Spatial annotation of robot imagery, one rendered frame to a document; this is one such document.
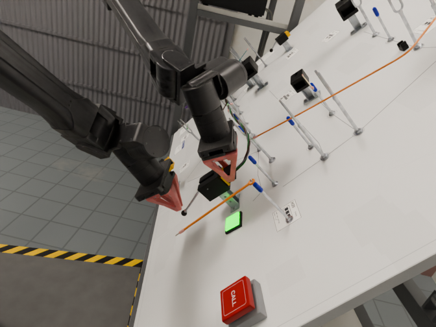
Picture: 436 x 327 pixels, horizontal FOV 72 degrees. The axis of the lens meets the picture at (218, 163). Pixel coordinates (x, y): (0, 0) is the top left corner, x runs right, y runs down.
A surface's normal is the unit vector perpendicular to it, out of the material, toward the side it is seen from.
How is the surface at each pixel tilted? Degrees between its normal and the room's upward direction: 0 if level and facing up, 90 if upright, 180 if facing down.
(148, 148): 58
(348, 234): 53
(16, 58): 75
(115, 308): 0
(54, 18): 90
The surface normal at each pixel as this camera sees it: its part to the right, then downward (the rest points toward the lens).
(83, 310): 0.20, -0.87
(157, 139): 0.72, -0.07
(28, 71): 0.93, 0.11
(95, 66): -0.11, 0.44
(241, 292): -0.66, -0.65
